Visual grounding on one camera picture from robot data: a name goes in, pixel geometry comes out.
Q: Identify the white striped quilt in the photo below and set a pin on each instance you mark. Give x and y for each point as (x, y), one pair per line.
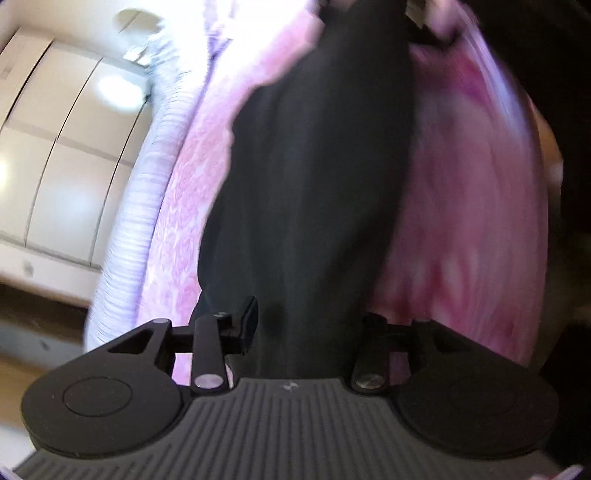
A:
(178, 74)

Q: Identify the black sweater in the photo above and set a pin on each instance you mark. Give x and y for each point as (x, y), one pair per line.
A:
(305, 216)

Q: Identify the white wardrobe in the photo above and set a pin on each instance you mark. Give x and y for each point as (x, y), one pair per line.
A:
(72, 125)

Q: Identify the pink rose bedsheet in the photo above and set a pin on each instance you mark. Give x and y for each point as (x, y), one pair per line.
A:
(469, 246)

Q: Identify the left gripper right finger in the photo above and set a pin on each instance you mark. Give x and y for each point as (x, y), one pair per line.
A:
(369, 331)

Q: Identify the white round mirror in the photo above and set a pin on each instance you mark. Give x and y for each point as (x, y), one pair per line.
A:
(135, 22)

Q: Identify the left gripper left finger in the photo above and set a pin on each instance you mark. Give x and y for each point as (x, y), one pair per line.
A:
(238, 329)

